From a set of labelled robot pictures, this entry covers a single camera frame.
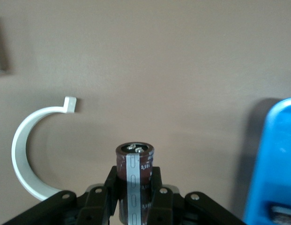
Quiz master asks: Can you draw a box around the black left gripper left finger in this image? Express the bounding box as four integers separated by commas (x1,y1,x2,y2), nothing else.
2,165,124,225

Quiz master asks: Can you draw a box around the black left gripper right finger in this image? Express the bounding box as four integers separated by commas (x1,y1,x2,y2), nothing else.
147,165,247,225

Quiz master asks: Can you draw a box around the white curved pipe clamp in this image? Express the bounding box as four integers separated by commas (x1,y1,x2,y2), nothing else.
11,96,77,202

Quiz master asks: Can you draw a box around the blue plastic tray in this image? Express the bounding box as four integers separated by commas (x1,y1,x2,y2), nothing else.
243,97,291,225

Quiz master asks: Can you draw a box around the brown table mat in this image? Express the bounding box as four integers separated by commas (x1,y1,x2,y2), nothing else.
0,0,291,225

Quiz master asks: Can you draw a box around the silver metal plate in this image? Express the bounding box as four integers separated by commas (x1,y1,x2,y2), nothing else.
0,17,14,77

